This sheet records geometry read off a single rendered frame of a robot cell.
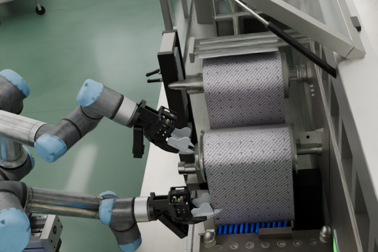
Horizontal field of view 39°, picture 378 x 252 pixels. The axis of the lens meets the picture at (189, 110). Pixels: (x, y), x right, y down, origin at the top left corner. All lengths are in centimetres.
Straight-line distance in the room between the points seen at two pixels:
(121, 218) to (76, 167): 205
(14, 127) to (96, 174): 199
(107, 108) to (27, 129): 24
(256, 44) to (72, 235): 194
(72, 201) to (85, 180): 184
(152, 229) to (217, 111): 48
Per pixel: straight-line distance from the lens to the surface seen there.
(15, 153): 203
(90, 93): 142
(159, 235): 181
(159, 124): 143
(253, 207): 157
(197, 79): 164
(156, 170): 204
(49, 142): 143
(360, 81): 105
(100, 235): 313
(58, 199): 165
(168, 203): 153
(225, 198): 154
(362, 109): 98
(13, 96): 179
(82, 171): 358
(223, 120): 166
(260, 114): 164
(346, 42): 110
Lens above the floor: 224
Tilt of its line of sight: 35 degrees down
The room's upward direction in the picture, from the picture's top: 11 degrees counter-clockwise
